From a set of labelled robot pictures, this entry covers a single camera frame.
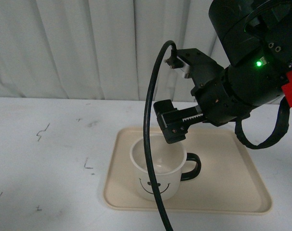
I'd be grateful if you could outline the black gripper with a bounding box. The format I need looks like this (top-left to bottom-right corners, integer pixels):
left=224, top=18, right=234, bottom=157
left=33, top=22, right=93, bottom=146
left=153, top=48, right=252, bottom=144

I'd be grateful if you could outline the beige plastic tray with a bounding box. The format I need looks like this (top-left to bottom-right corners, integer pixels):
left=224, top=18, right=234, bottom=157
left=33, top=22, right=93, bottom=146
left=103, top=127, right=272, bottom=215

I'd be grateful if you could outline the white pleated curtain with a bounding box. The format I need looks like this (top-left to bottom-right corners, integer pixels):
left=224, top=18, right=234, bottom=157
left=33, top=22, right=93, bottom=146
left=0, top=0, right=229, bottom=100

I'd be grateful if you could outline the wrist camera with silver plug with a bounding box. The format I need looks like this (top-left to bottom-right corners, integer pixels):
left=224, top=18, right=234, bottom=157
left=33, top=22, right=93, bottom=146
left=164, top=56, right=191, bottom=79

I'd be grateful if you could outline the black camera cable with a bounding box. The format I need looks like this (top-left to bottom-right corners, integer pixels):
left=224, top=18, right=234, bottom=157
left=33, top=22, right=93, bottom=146
left=142, top=40, right=178, bottom=231

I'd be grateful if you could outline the black sleeved cable loop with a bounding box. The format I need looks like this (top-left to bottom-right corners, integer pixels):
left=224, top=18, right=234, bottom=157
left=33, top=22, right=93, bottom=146
left=234, top=96, right=291, bottom=150

